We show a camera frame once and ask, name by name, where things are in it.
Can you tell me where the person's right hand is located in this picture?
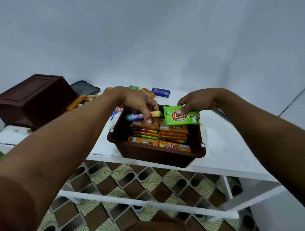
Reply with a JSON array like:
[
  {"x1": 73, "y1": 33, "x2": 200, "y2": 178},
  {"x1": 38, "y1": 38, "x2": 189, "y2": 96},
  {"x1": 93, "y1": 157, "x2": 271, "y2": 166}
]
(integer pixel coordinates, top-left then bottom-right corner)
[{"x1": 176, "y1": 88, "x2": 223, "y2": 116}]

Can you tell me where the person's left hand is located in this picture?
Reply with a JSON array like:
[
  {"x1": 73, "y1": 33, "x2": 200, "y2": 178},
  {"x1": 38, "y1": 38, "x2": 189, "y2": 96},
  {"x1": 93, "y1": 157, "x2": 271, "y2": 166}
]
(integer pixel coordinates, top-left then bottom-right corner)
[{"x1": 108, "y1": 87, "x2": 159, "y2": 125}]

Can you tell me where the green snack packet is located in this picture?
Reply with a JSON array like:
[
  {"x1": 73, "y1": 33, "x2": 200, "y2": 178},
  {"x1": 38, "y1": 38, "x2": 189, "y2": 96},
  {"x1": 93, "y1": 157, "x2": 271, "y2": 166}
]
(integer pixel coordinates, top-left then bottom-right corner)
[{"x1": 163, "y1": 105, "x2": 201, "y2": 126}]

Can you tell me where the purple yellow roll packet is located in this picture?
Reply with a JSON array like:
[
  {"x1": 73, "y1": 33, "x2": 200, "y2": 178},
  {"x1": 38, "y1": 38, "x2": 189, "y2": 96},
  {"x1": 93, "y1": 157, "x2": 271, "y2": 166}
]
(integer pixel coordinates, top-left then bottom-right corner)
[{"x1": 126, "y1": 111, "x2": 163, "y2": 121}]

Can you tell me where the person's left forearm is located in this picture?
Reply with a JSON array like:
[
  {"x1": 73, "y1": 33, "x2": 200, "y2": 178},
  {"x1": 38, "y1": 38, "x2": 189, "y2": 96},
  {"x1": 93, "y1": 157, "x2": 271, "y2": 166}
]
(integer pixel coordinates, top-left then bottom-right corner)
[{"x1": 0, "y1": 89, "x2": 125, "y2": 231}]

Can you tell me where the person's right forearm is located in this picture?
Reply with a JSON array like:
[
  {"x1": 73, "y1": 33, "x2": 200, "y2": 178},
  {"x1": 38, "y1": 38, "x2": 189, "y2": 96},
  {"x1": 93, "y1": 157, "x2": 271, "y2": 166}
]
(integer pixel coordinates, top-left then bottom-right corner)
[{"x1": 218, "y1": 88, "x2": 305, "y2": 208}]

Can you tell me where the orange wafer packet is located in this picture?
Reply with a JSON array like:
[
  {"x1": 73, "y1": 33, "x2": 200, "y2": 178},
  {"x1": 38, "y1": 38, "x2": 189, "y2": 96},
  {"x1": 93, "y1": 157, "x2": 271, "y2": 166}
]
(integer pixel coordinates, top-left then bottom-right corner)
[{"x1": 139, "y1": 88, "x2": 156, "y2": 98}]

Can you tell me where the blue biscuit packet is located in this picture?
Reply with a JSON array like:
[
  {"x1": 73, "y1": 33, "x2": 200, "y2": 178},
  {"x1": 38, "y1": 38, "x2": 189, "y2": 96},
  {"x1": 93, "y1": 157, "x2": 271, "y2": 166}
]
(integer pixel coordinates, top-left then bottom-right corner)
[{"x1": 151, "y1": 88, "x2": 171, "y2": 98}]

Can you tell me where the blue white roll packet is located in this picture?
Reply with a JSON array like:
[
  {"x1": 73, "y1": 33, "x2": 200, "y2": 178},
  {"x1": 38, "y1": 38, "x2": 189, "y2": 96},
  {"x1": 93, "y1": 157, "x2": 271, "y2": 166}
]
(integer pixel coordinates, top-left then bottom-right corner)
[{"x1": 110, "y1": 107, "x2": 124, "y2": 121}]

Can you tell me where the stack of orange biscuit packets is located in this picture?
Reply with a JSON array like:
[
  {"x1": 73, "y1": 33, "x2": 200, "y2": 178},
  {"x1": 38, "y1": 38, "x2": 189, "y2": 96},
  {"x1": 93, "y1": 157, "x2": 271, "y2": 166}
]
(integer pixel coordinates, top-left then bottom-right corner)
[{"x1": 127, "y1": 118, "x2": 191, "y2": 153}]

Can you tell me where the black phone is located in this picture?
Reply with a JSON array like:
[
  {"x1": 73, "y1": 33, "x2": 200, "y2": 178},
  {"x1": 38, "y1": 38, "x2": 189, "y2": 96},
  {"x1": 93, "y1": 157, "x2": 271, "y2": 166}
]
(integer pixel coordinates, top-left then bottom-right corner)
[{"x1": 70, "y1": 80, "x2": 101, "y2": 96}]

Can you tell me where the long orange packet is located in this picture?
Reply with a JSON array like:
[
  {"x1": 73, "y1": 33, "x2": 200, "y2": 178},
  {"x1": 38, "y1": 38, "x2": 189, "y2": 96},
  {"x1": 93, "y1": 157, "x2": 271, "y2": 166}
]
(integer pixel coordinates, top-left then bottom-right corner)
[{"x1": 66, "y1": 95, "x2": 89, "y2": 111}]

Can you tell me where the overturned brown plastic basket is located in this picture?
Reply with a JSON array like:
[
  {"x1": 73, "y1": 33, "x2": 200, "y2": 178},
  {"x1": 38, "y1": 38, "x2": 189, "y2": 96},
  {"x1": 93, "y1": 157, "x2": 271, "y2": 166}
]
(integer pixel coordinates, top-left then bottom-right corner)
[{"x1": 0, "y1": 74, "x2": 79, "y2": 131}]

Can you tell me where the white table frame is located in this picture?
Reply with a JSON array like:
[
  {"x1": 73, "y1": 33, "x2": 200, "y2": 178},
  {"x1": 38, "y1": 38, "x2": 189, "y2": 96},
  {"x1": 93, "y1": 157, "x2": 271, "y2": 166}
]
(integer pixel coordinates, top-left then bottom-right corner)
[{"x1": 0, "y1": 85, "x2": 287, "y2": 220}]

